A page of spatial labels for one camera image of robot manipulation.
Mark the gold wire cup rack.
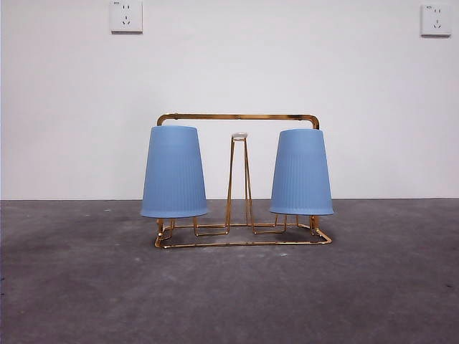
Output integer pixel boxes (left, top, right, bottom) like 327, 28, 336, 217
152, 113, 333, 250

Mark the white wall socket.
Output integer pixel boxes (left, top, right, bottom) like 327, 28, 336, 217
420, 3, 452, 37
109, 0, 143, 35

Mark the blue ribbed plastic cup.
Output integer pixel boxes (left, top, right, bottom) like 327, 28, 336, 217
139, 125, 209, 219
268, 128, 334, 216

